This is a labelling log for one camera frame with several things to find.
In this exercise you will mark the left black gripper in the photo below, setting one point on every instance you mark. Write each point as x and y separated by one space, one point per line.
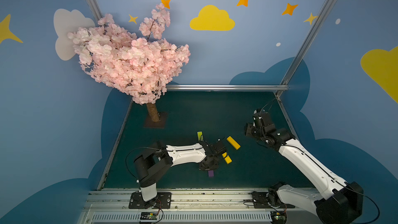
218 148

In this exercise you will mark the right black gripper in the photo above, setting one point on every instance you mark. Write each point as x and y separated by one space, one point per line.
253 127

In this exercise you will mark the yellow block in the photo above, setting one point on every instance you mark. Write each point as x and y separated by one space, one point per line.
226 158
233 142

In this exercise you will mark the lime green block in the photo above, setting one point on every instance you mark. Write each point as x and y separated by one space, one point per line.
200 136

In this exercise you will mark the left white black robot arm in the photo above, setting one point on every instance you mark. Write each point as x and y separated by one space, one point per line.
153 163

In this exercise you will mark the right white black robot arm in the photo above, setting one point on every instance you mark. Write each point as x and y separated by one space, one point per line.
336 202

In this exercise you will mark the right green circuit board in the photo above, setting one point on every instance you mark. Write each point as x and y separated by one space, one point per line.
278 218

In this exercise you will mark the green circuit board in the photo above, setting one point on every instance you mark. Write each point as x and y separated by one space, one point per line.
278 218
148 216

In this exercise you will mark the left green circuit board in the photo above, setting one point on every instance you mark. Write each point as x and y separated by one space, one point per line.
148 216

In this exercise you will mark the pink cherry blossom tree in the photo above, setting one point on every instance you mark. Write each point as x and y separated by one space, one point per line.
137 66

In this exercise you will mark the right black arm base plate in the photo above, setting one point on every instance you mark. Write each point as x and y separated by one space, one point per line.
264 200

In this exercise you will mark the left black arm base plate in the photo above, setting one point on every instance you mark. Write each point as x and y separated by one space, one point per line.
162 201

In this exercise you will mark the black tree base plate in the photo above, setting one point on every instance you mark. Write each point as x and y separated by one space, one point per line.
156 125

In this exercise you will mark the aluminium rail front frame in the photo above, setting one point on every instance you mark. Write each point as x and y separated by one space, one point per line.
188 206

